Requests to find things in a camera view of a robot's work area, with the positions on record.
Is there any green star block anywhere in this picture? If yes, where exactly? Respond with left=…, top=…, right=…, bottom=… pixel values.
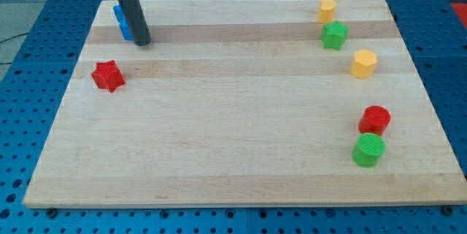
left=320, top=20, right=350, bottom=50

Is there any red star block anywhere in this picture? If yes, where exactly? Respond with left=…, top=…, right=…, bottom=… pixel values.
left=91, top=60, right=126, bottom=93

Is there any red circle block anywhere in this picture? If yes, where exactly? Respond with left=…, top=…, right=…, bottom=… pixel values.
left=358, top=105, right=391, bottom=136

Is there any green circle block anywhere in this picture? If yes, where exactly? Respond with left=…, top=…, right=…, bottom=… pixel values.
left=351, top=133, right=386, bottom=168

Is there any wooden board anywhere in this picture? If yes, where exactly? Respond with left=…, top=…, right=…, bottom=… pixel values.
left=23, top=0, right=466, bottom=208

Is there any yellow hexagon block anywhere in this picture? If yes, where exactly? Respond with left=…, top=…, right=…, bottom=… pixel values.
left=350, top=50, right=378, bottom=79

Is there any blue block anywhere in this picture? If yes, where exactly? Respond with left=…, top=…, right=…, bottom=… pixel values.
left=112, top=5, right=133, bottom=41

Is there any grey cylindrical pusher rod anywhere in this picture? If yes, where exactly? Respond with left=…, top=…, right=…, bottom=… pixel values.
left=118, top=0, right=152, bottom=47

